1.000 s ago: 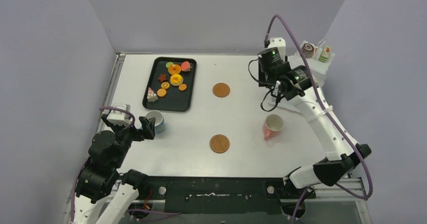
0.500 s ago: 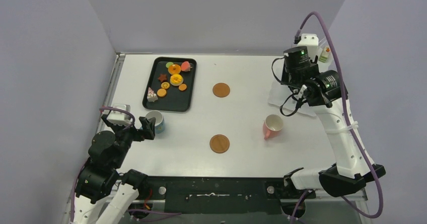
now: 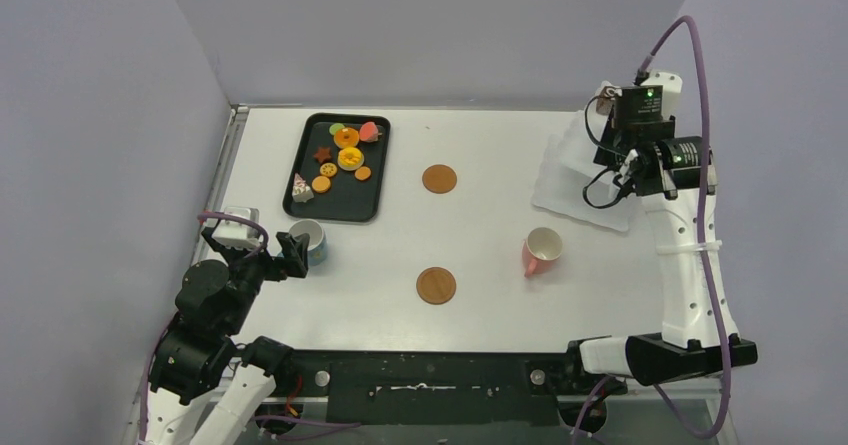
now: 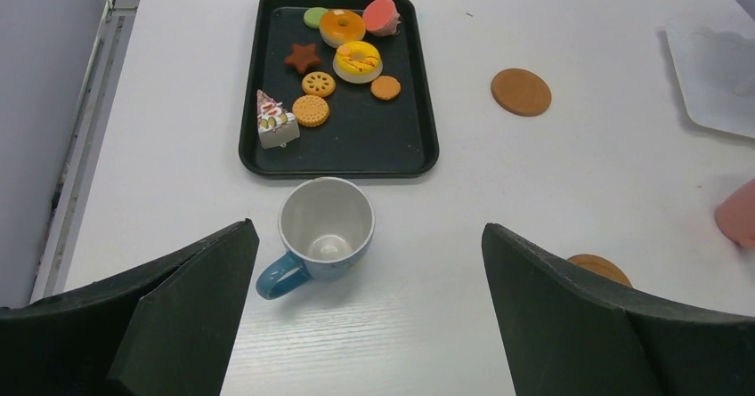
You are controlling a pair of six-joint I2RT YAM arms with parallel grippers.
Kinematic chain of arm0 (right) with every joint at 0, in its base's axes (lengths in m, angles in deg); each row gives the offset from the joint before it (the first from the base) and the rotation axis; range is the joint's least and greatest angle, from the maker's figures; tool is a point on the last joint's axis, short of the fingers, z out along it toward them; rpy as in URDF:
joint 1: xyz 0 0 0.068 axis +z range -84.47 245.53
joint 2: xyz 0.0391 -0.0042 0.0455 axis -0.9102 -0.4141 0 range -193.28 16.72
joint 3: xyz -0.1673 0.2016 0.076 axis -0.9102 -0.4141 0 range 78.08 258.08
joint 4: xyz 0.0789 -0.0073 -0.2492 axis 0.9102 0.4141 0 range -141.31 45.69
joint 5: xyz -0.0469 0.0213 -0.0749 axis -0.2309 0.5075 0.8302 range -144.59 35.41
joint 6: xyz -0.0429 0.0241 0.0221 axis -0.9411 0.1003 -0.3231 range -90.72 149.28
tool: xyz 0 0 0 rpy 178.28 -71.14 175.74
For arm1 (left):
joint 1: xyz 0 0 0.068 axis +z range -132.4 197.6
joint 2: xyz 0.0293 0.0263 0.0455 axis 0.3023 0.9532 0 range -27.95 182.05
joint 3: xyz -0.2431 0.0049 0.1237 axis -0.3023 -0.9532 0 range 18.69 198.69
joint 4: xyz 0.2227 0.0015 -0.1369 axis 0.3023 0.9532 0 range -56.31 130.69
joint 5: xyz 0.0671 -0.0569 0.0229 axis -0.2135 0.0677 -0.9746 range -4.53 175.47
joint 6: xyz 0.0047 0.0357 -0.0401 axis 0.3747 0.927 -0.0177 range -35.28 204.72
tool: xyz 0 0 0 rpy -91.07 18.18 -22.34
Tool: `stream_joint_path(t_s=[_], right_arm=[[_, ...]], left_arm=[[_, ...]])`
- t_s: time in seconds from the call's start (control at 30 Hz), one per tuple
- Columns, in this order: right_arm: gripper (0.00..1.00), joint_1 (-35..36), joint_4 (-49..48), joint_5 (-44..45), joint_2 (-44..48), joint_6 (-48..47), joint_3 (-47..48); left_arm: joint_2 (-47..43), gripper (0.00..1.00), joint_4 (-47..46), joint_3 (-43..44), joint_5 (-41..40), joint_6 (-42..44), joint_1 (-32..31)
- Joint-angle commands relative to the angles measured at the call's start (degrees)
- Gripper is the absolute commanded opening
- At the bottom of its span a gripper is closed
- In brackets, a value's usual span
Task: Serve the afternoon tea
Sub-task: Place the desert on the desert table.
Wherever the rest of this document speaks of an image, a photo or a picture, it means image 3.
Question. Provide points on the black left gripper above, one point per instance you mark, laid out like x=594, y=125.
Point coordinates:
x=295, y=260

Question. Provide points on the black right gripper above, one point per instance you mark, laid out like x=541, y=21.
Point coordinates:
x=607, y=157

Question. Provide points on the chocolate swirl roll cake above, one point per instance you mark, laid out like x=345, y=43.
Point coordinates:
x=604, y=105

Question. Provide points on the small orange biscuit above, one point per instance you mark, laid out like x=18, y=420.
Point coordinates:
x=363, y=173

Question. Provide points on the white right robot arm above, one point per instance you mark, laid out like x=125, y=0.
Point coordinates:
x=675, y=181

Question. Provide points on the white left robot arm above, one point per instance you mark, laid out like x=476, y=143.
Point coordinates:
x=201, y=387

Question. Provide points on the blue patterned ceramic cup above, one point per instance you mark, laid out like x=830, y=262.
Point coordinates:
x=317, y=251

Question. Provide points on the plain orange round cookie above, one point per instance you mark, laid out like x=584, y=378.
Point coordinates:
x=321, y=184

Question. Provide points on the black serving tray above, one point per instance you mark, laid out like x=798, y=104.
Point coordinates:
x=348, y=198

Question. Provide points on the small patterned orange cookie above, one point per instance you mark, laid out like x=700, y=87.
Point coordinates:
x=328, y=170

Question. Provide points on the white three-tier dessert stand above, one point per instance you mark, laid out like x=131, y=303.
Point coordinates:
x=563, y=183

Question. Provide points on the brown star cookie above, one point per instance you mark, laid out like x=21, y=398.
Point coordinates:
x=323, y=155

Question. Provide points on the yellow fruit tart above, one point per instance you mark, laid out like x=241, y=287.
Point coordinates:
x=350, y=158

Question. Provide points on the green round macaron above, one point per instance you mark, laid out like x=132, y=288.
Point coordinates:
x=335, y=128

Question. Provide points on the pink strawberry cake slice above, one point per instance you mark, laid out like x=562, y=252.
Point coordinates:
x=369, y=132

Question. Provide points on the near round wooden coaster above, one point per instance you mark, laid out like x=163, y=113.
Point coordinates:
x=436, y=285

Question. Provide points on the round wooden coaster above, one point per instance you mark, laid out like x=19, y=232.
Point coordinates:
x=436, y=285
x=439, y=179

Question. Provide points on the pink ceramic cup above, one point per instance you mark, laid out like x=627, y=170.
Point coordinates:
x=541, y=250

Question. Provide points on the far round wooden coaster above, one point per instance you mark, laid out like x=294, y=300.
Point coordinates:
x=439, y=179

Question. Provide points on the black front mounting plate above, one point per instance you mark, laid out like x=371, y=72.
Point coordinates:
x=439, y=388

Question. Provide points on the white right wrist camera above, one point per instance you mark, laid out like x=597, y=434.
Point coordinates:
x=671, y=84

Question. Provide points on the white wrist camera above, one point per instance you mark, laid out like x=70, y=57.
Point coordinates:
x=671, y=84
x=236, y=235

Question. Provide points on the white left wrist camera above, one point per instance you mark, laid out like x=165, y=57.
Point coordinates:
x=236, y=235

